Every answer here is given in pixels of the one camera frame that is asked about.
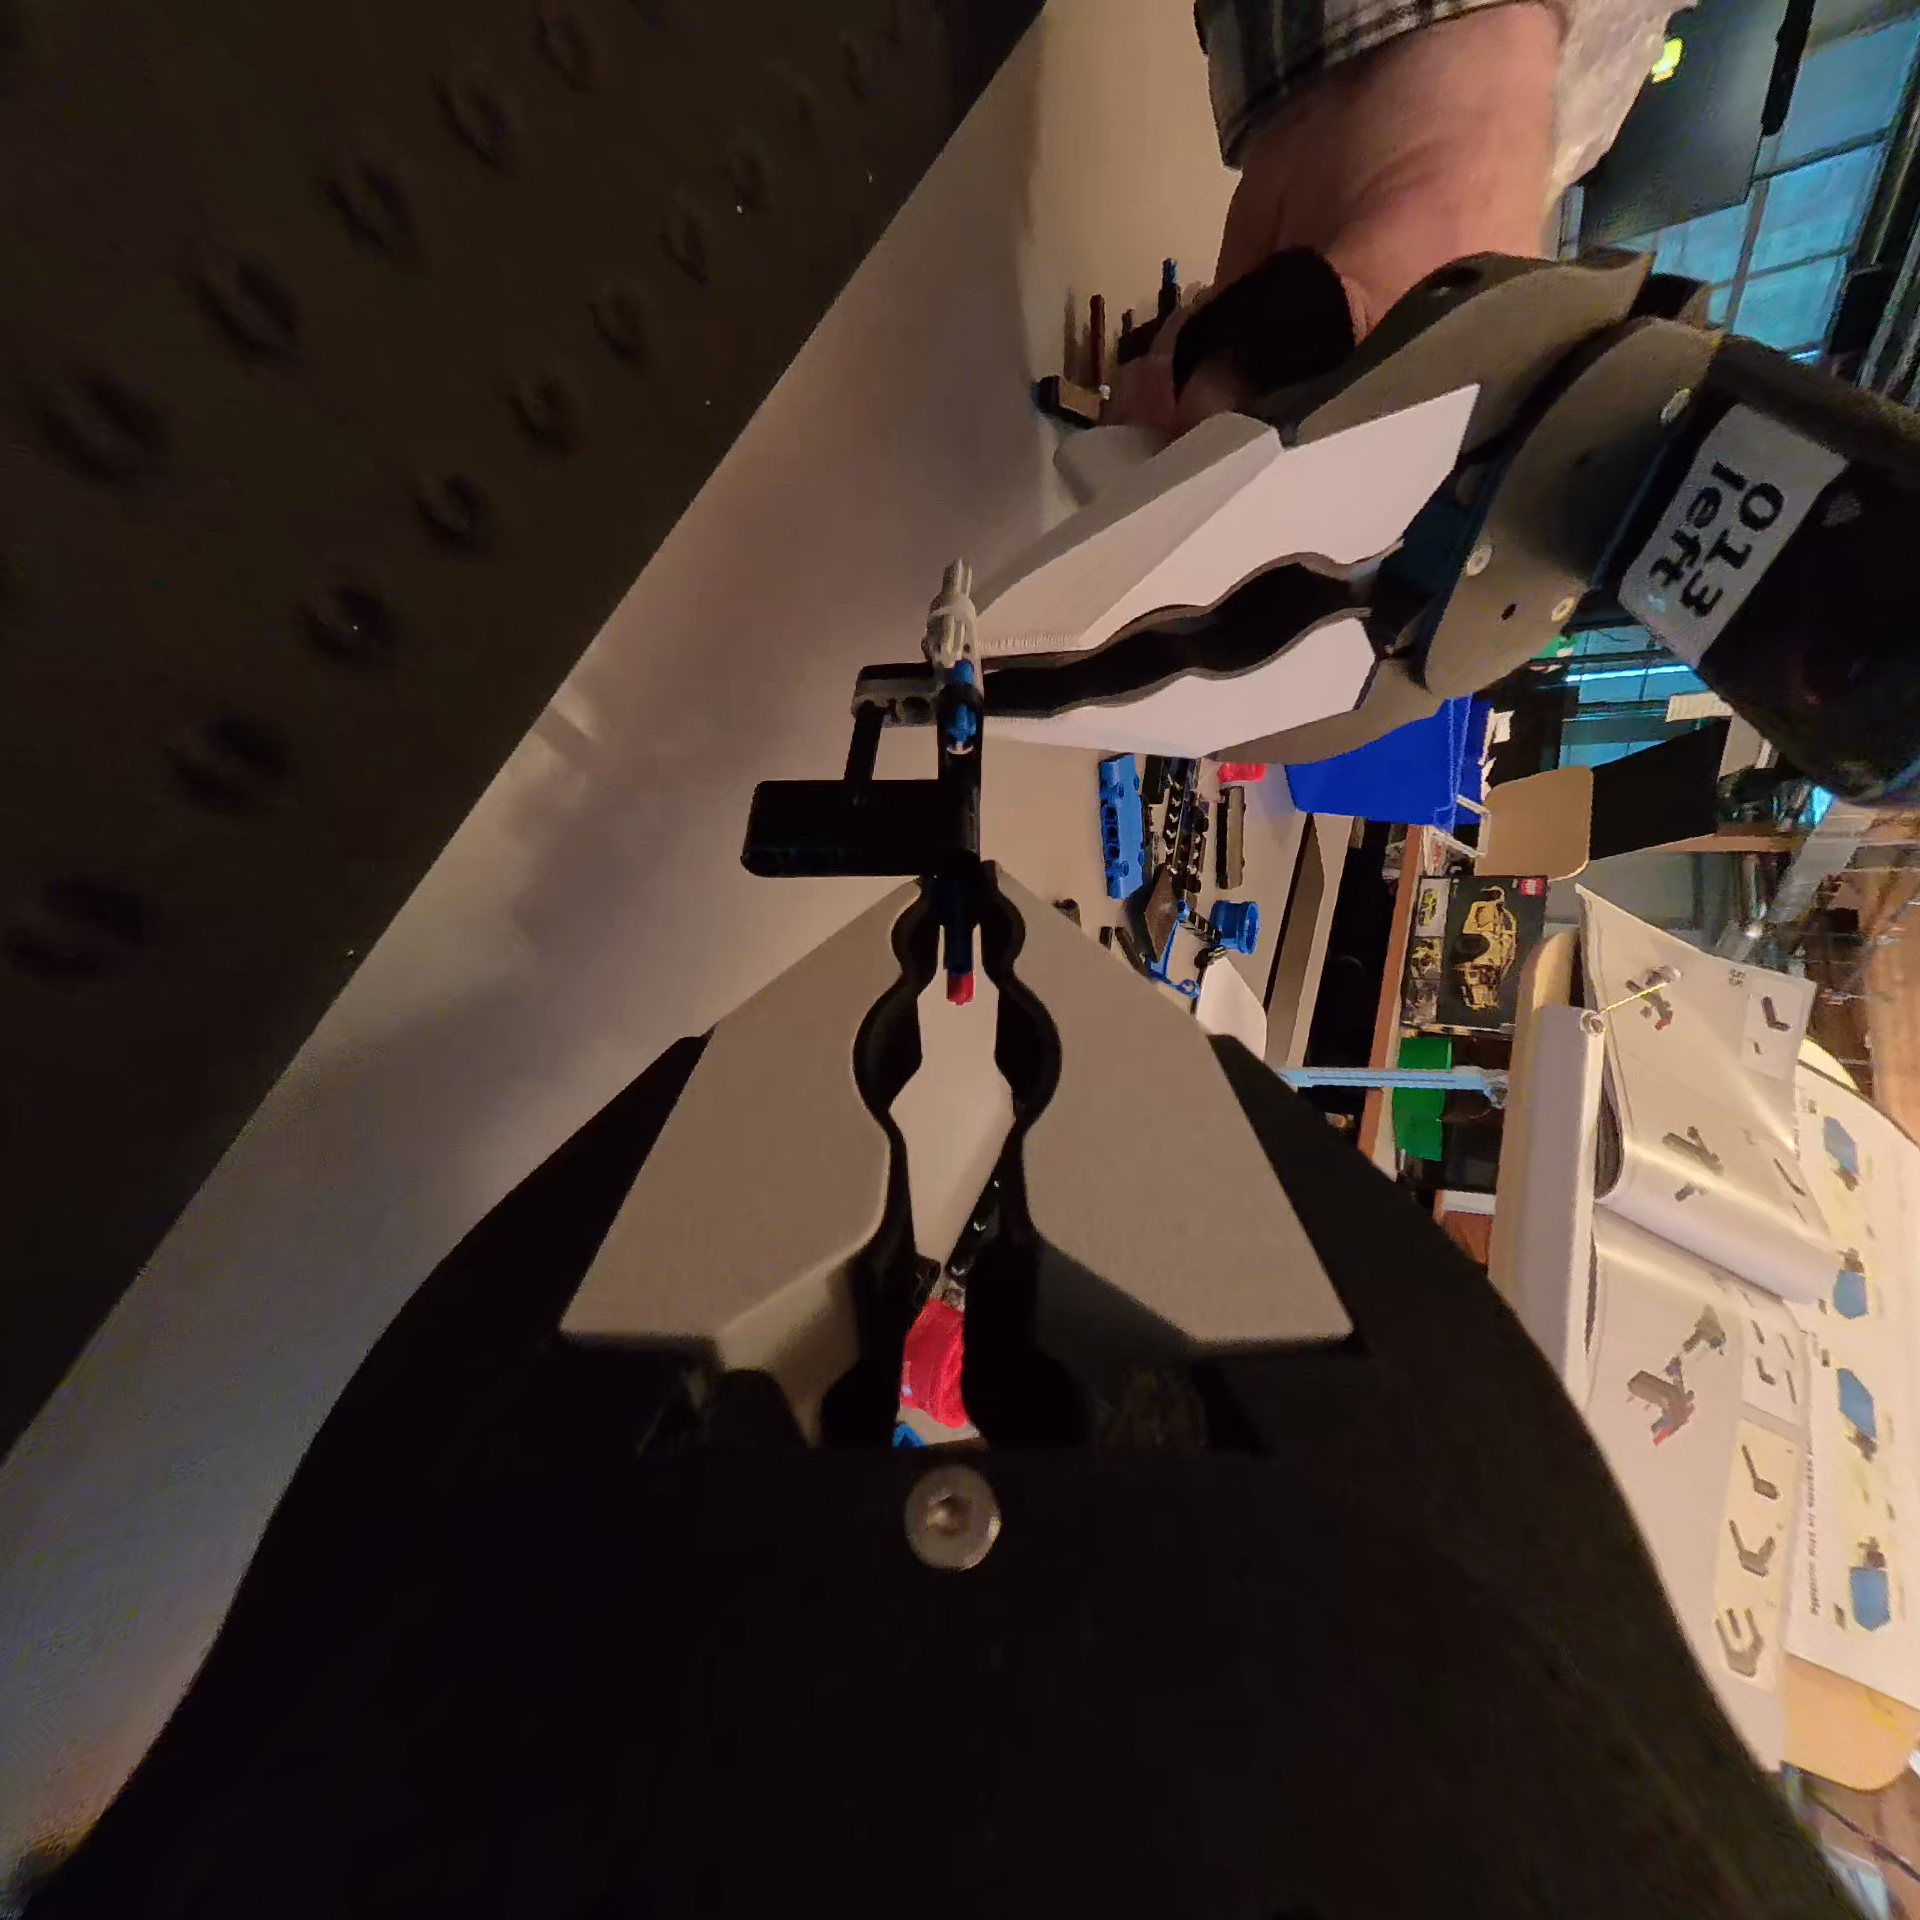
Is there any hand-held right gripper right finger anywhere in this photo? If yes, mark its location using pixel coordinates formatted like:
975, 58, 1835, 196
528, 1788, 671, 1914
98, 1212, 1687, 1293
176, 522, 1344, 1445
972, 865, 1361, 1413

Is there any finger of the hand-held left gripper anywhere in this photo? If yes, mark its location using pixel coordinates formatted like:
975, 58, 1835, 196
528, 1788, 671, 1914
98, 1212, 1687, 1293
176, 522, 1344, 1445
978, 614, 1421, 760
977, 383, 1483, 656

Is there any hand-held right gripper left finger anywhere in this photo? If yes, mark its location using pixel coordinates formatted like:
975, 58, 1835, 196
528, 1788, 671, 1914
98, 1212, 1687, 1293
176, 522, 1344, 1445
559, 879, 936, 1445

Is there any grey liftarm with pins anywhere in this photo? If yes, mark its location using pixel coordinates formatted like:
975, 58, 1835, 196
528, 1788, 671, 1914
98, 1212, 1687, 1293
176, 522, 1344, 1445
839, 557, 992, 788

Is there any black blue toy brick assembly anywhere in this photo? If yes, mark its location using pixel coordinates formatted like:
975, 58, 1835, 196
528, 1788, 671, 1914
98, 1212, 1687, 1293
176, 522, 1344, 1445
744, 704, 994, 1008

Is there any person's left forearm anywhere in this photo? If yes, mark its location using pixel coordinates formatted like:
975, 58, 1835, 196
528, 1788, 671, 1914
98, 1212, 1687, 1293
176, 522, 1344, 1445
1196, 0, 1568, 166

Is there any grey desk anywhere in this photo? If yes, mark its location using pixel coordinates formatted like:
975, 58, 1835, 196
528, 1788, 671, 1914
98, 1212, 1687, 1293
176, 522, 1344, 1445
0, 0, 1361, 1876

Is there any person's left hand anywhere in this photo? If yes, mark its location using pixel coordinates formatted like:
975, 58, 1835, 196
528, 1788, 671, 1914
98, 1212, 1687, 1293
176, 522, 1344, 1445
1114, 87, 1561, 432

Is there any blue storage bin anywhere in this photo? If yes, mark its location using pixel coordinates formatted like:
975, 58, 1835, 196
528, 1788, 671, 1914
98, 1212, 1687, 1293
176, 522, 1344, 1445
1284, 695, 1498, 832

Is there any wide black studded toy beam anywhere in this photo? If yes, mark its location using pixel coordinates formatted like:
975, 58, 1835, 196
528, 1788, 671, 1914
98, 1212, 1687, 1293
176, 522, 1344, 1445
1146, 756, 1211, 888

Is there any blue studded toy beam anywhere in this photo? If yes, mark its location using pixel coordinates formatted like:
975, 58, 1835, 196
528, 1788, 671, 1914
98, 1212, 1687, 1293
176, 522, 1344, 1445
1093, 752, 1153, 900

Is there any long black toy beam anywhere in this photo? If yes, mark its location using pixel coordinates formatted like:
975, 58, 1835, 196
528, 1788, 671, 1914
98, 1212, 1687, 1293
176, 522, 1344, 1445
944, 1174, 1008, 1293

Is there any partly built toy chassis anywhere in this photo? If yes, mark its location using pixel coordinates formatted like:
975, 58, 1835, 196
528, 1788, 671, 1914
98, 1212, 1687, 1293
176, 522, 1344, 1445
1036, 258, 1191, 429

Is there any blue curved toy panel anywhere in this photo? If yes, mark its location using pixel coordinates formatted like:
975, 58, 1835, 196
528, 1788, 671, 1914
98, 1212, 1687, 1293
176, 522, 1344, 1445
1146, 900, 1221, 1001

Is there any green board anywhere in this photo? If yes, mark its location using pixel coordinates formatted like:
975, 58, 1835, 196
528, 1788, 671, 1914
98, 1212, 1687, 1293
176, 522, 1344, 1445
1389, 1032, 1459, 1159

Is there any large red toy wheel hub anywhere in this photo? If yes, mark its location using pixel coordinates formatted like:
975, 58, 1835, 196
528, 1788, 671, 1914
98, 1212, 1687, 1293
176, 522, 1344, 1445
899, 1296, 972, 1429

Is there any beige chair back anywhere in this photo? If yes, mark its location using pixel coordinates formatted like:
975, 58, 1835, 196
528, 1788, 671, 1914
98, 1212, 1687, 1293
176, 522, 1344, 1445
1477, 762, 1595, 879

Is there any dark toy set box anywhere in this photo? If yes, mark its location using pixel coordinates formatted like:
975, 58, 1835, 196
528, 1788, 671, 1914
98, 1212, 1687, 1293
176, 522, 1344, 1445
1409, 870, 1547, 1030

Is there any black monitor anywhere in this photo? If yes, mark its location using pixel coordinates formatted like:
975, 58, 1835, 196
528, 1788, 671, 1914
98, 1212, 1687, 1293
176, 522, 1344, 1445
1575, 0, 1825, 255

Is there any white book stand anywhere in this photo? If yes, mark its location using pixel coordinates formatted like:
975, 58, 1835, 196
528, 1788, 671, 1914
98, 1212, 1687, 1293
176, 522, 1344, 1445
1201, 920, 1617, 1398

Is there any open instruction booklet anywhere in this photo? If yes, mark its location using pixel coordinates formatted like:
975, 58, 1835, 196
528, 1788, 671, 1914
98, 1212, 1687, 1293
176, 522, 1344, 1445
1575, 885, 1920, 1712

